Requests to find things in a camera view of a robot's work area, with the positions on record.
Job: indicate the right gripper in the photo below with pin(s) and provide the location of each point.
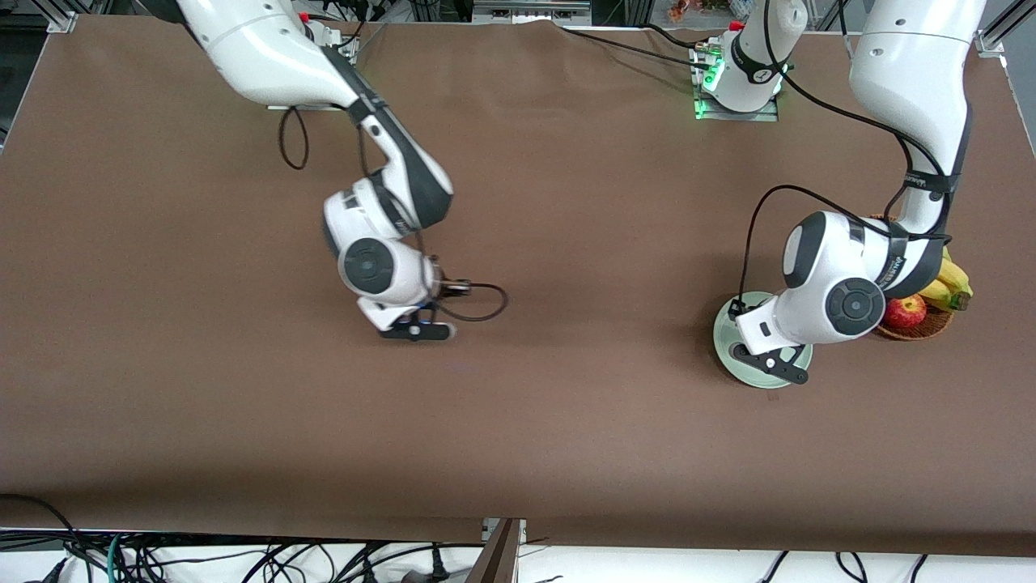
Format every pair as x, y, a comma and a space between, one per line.
441, 289

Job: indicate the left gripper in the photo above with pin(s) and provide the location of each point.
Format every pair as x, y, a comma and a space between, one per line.
737, 308

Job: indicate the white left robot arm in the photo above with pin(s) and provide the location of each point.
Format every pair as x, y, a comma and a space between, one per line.
914, 65

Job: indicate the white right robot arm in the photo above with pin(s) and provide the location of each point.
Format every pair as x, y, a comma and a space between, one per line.
259, 48

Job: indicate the light green round plate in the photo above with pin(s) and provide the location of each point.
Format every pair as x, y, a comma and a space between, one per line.
723, 336

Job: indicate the red yellow apple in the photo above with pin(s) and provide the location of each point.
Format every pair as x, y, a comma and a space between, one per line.
908, 312

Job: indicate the brown wicker basket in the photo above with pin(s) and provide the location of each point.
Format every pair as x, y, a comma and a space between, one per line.
923, 333

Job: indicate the large table cover mat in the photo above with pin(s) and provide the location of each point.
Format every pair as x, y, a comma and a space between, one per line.
566, 202

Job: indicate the yellow banana bunch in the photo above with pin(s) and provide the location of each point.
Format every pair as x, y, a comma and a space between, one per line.
955, 279

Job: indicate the brown wooden beam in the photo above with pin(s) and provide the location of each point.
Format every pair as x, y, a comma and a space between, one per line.
494, 559

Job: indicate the grey metal box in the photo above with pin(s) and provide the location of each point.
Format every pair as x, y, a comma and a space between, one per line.
530, 11

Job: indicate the orange red background object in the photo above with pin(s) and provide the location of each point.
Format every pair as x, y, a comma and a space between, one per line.
696, 10

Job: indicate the silver metal bracket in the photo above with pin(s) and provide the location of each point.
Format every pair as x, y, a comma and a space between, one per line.
522, 528

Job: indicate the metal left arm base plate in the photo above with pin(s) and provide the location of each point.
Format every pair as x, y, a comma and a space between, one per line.
769, 113

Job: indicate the aluminium frame extrusion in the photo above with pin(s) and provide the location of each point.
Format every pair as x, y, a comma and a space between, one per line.
63, 18
999, 32

